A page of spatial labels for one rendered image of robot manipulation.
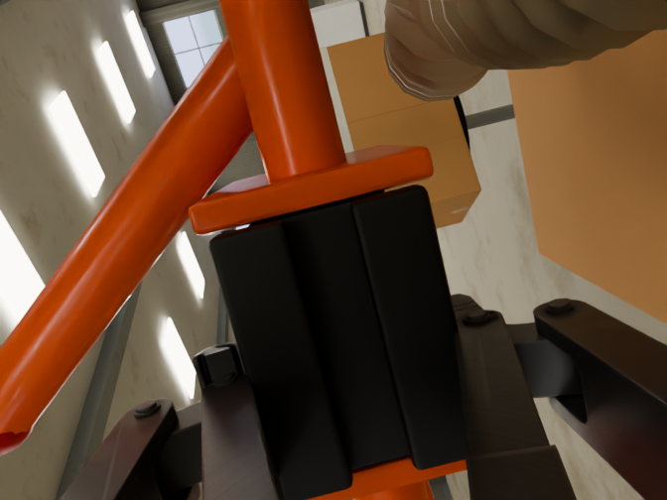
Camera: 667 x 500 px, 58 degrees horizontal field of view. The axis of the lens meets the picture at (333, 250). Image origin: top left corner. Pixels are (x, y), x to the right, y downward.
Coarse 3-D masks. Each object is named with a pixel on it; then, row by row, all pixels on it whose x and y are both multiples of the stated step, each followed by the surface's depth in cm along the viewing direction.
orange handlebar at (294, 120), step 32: (224, 0) 15; (256, 0) 14; (288, 0) 14; (256, 32) 14; (288, 32) 14; (256, 64) 15; (288, 64) 15; (320, 64) 15; (256, 96) 15; (288, 96) 15; (320, 96) 15; (256, 128) 15; (288, 128) 15; (320, 128) 15; (288, 160) 15; (320, 160) 15
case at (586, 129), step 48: (624, 48) 23; (528, 96) 34; (576, 96) 28; (624, 96) 24; (528, 144) 35; (576, 144) 29; (624, 144) 25; (528, 192) 38; (576, 192) 30; (624, 192) 26; (576, 240) 32; (624, 240) 27; (624, 288) 28
